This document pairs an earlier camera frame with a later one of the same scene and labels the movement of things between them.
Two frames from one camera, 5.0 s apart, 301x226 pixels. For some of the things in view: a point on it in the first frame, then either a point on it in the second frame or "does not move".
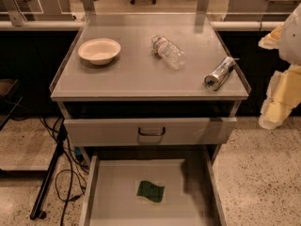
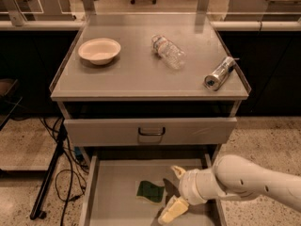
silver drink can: x=213 y=81 does not move
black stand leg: x=37 y=211 does not move
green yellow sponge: x=150 y=191 does not move
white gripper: x=292 y=42 to x=187 y=185
